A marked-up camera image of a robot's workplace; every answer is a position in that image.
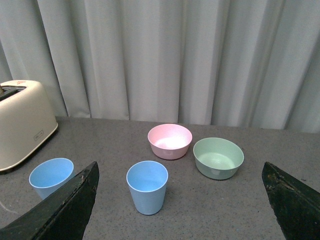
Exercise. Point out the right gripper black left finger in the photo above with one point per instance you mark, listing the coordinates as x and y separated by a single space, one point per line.
63 215

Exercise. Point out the cream white toaster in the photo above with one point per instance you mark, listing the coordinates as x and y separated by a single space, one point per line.
27 120

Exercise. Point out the blue cup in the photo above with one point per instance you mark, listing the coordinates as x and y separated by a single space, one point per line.
50 175
147 182

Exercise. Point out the grey curtain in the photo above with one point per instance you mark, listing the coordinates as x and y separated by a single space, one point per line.
238 63

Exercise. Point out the pink bowl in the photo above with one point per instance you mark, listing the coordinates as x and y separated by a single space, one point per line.
169 141

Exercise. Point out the green bowl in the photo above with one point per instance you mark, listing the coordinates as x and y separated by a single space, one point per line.
217 158

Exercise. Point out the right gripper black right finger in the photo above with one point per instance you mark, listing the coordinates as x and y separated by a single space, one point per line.
295 204

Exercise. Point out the slice of brown bread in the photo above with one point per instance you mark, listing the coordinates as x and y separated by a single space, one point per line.
1 92

